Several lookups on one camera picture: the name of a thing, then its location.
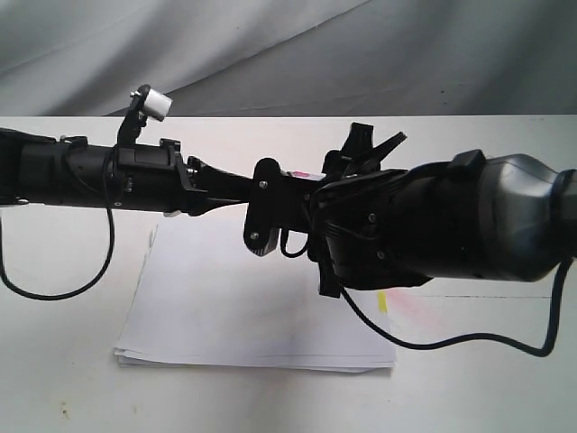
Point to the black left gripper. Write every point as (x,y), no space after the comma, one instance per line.
(156,178)

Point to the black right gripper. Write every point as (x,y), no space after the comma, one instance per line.
(347,223)

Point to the silver spray can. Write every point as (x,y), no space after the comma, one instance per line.
(367,158)

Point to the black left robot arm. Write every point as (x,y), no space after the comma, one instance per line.
(72,172)

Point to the yellow tape strip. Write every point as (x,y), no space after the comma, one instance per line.
(382,302)

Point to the white paper stack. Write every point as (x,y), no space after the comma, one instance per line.
(204,299)

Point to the grey backdrop cloth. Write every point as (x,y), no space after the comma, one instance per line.
(290,58)

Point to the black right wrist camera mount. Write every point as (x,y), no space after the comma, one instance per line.
(277,200)

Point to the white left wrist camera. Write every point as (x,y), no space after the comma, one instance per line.
(150,102)

